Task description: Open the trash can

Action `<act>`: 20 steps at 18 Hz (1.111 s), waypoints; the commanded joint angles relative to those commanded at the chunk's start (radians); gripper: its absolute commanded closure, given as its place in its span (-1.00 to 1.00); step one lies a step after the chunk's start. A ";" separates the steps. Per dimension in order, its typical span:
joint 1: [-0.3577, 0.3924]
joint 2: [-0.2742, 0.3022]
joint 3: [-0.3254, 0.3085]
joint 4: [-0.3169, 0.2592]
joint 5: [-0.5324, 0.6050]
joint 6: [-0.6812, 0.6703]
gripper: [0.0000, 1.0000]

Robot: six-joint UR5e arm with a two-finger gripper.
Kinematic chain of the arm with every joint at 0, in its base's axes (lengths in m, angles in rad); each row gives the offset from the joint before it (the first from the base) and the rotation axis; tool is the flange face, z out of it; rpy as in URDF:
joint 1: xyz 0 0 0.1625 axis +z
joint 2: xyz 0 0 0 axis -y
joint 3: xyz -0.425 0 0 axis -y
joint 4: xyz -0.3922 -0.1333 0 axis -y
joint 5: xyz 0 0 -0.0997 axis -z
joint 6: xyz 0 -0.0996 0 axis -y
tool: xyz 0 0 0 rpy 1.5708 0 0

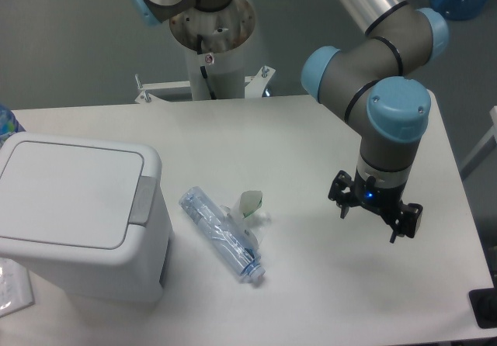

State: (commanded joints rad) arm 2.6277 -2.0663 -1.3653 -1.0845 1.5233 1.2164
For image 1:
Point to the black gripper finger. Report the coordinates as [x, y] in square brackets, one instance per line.
[342, 192]
[407, 223]

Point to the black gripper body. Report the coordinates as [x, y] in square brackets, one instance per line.
[368, 195]

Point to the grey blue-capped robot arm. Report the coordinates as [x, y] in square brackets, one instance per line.
[368, 87]

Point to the white push-lid trash can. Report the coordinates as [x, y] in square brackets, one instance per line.
[86, 215]

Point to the crumpled clear plastic wrapper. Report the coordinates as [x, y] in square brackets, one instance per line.
[249, 216]

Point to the black device at table edge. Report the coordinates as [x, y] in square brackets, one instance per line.
[483, 303]

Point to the crushed clear plastic bottle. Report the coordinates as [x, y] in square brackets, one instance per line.
[238, 253]

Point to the white paper booklet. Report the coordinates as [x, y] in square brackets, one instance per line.
[16, 288]

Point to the white frame at right edge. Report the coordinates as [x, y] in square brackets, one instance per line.
[481, 150]

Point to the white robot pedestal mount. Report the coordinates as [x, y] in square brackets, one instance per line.
[213, 45]

